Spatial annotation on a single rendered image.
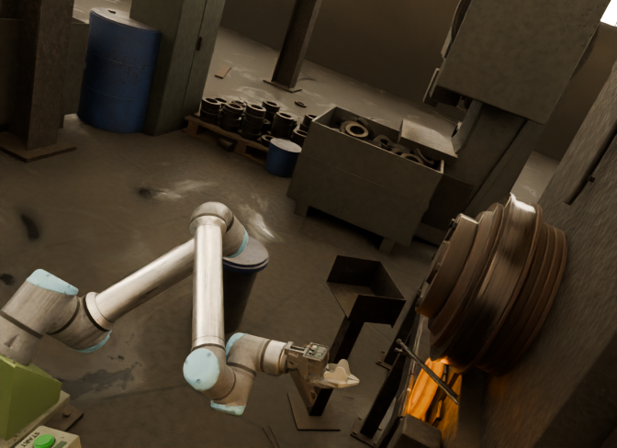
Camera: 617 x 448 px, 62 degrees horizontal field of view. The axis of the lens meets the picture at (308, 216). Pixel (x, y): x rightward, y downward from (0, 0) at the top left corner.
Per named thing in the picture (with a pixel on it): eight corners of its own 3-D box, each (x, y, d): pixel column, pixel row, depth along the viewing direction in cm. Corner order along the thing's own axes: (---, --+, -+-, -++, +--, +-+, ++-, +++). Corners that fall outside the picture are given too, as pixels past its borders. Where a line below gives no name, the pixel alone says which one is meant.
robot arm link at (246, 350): (228, 369, 150) (241, 338, 155) (267, 379, 146) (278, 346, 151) (218, 358, 142) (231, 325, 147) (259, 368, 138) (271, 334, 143)
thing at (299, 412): (324, 386, 243) (380, 261, 214) (341, 432, 221) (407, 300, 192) (284, 384, 236) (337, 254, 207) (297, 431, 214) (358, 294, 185)
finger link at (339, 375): (356, 374, 133) (322, 365, 136) (355, 393, 135) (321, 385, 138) (359, 367, 136) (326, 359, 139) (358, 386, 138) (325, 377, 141)
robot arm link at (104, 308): (41, 308, 179) (225, 197, 178) (75, 330, 191) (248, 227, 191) (41, 343, 168) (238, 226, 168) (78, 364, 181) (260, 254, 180)
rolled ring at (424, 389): (430, 379, 134) (442, 385, 134) (436, 341, 151) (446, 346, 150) (402, 428, 142) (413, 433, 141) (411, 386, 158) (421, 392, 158)
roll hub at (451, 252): (437, 289, 151) (479, 207, 140) (426, 339, 126) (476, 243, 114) (419, 281, 152) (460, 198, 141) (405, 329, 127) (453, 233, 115)
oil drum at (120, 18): (159, 128, 474) (180, 30, 438) (117, 139, 421) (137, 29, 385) (106, 104, 485) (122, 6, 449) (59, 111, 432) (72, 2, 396)
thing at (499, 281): (457, 315, 162) (531, 182, 142) (445, 411, 119) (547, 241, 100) (438, 306, 163) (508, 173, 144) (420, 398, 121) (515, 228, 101)
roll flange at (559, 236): (487, 329, 160) (566, 196, 141) (487, 432, 118) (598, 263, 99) (457, 315, 162) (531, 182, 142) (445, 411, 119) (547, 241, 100)
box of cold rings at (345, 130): (410, 222, 467) (447, 143, 435) (402, 261, 392) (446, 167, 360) (308, 180, 479) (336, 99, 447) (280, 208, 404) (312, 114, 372)
